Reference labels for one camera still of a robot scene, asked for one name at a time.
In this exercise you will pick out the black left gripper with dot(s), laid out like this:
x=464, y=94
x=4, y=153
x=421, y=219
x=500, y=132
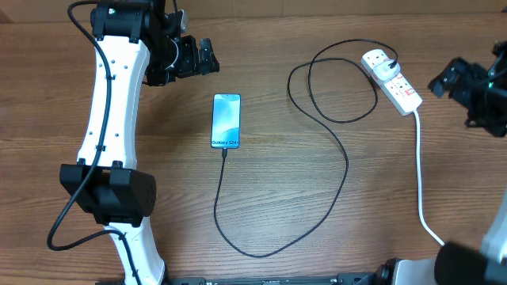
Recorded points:
x=192, y=64

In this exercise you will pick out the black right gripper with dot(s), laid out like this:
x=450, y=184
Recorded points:
x=463, y=79

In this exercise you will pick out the Samsung Galaxy smartphone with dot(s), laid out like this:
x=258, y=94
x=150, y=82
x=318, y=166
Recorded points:
x=226, y=121

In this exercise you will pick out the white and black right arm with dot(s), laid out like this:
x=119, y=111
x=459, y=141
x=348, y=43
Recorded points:
x=458, y=264

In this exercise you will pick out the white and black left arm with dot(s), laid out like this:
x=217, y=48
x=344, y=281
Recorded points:
x=137, y=43

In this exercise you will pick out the white charger adapter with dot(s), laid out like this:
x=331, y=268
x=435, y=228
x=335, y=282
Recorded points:
x=387, y=70

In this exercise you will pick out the white power strip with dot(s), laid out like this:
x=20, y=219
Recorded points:
x=398, y=90

